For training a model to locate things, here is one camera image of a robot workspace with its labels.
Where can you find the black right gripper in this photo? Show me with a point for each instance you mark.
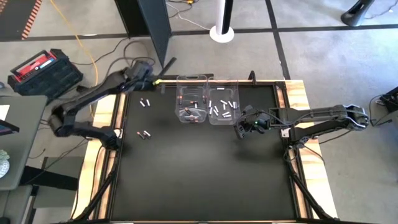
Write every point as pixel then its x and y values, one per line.
pixel 259 121

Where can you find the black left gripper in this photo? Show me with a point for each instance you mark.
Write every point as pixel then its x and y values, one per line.
pixel 144 82

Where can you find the clear plastic bin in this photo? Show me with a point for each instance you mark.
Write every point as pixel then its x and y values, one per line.
pixel 191 82
pixel 236 119

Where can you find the batteries pair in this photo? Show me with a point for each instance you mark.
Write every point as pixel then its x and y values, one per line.
pixel 147 134

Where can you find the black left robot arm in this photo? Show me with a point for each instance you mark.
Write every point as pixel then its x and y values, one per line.
pixel 93 90

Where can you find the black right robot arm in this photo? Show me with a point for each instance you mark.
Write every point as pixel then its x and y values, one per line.
pixel 311 115

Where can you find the black partition panel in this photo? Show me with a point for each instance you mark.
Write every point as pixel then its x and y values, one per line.
pixel 149 18

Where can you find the black power adapter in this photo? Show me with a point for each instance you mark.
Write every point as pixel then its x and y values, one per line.
pixel 81 88

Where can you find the white pole with round base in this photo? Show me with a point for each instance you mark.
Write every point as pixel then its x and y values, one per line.
pixel 221 32

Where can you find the red and black toolbox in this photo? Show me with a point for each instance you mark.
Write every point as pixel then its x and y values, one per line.
pixel 46 74

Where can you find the black desk base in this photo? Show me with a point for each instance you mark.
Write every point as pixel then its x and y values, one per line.
pixel 49 179

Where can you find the grey desk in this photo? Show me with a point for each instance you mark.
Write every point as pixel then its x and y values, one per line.
pixel 21 140

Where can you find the black equipment box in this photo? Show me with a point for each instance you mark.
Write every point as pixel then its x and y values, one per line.
pixel 390 99

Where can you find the dark tablet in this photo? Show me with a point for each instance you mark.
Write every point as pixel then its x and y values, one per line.
pixel 7 127

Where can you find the white paper sheet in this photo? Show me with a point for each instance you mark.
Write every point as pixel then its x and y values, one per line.
pixel 3 112

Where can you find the black chair base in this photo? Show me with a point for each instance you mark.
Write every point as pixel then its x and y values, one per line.
pixel 356 14

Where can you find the black orange-striped floor mat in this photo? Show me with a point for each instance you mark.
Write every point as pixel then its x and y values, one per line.
pixel 15 15

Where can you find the patterned round plate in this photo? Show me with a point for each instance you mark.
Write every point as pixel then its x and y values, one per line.
pixel 3 163

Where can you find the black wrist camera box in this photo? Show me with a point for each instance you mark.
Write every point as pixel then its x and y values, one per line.
pixel 138 68

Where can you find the black metal table frame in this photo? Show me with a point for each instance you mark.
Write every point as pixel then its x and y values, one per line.
pixel 309 199

